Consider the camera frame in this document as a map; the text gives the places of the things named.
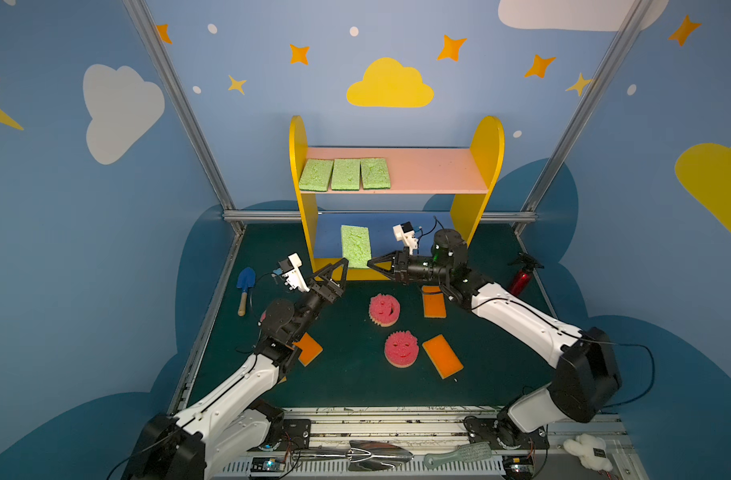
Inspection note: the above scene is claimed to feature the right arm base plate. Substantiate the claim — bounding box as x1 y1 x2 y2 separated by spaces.
463 416 549 450

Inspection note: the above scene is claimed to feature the white plush toy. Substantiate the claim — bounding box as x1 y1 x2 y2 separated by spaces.
563 434 613 472

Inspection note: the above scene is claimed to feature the aluminium rail base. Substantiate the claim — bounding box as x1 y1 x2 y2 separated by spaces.
210 401 647 479

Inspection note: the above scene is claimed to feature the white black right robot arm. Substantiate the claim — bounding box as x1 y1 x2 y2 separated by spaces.
367 229 623 448

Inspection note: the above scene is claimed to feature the green sponge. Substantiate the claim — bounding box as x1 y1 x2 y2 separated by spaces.
340 225 373 269
298 159 334 192
330 158 361 191
360 158 391 190

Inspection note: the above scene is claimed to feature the pink smiley sponge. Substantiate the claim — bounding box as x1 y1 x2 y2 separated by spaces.
369 294 401 327
385 331 419 368

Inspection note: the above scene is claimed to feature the yellow shelf with coloured boards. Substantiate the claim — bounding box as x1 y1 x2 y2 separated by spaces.
288 116 505 270

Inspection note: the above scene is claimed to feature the left green circuit board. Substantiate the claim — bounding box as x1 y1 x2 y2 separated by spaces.
248 456 286 478

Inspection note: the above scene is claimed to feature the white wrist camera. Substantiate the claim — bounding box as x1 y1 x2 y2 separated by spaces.
278 253 310 293
393 222 419 255

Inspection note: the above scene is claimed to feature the orange sponge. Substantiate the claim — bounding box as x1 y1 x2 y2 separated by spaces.
423 335 463 379
293 333 323 367
421 285 447 319

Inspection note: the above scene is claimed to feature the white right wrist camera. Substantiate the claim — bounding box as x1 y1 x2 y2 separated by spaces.
393 222 419 255

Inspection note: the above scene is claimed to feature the green circuit board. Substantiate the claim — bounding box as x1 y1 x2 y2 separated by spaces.
248 456 286 478
503 456 535 480

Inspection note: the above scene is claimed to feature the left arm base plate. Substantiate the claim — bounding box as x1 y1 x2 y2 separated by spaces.
253 419 311 452

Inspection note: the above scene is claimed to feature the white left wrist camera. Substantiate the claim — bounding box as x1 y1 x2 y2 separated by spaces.
278 253 310 293

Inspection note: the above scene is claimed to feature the red toy fire extinguisher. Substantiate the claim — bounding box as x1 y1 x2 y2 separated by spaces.
507 252 545 297

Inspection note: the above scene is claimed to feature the silver metal trowel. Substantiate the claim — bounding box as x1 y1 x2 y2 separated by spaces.
296 440 415 472

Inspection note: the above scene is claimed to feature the blue toy shovel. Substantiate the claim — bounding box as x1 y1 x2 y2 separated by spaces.
236 267 256 317

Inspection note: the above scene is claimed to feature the pink smiley sponge front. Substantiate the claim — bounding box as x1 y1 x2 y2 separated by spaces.
385 331 419 368

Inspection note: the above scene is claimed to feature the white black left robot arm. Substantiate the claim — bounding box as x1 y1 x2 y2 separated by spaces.
120 254 348 479

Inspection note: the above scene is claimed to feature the pale green brush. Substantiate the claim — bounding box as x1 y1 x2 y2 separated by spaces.
423 442 493 469

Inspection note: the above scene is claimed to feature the right green circuit board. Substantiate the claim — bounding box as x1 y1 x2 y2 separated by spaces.
503 456 535 480

